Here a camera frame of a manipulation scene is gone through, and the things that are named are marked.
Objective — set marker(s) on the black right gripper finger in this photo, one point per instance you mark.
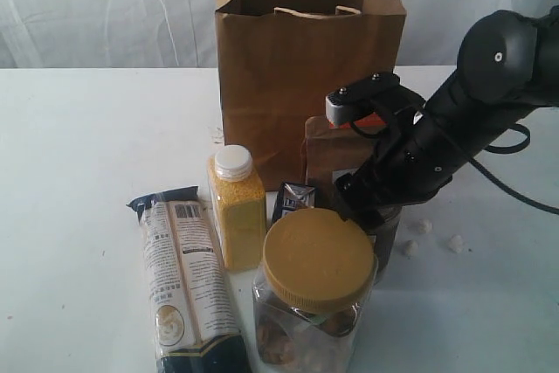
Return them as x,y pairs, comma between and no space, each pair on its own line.
359,209

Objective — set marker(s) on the brown paper bag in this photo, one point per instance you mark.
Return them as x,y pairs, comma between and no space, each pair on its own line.
277,61

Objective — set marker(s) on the brown pouch orange label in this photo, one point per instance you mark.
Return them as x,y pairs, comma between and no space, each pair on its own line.
330,152

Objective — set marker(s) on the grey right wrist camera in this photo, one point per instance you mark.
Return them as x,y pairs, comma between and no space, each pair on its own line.
352,102

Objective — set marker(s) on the noodle pack black ends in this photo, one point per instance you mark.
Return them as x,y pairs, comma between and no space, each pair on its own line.
195,328

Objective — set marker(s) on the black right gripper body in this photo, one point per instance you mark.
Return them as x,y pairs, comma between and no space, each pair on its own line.
411,160

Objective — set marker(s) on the dark grain clear jar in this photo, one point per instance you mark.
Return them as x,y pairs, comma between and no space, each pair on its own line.
383,238

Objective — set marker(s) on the clear jar yellow lid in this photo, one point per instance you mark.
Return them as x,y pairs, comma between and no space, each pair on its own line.
309,292

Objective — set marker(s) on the yellow millet plastic bottle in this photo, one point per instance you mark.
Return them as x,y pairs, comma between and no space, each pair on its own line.
238,200

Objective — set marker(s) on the small dark blue sachet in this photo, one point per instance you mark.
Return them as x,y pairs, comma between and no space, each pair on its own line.
292,197

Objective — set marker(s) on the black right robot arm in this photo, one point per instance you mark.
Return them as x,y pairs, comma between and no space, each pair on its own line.
507,67

